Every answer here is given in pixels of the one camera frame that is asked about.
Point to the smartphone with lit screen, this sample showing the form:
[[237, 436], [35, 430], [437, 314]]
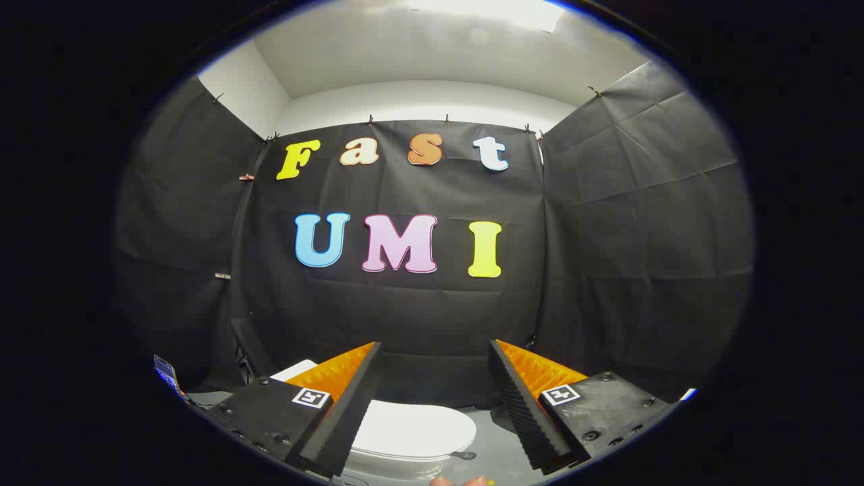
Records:
[[166, 373]]

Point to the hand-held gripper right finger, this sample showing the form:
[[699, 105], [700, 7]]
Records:
[[530, 418]]

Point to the black round lid pull tab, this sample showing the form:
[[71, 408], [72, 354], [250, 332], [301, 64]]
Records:
[[463, 455]]

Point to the black backdrop cloth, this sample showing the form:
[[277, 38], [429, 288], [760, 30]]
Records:
[[405, 310]]

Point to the white toilet tank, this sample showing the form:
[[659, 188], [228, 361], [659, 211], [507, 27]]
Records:
[[295, 370]]

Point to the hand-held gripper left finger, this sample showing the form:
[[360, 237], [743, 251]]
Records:
[[341, 418]]

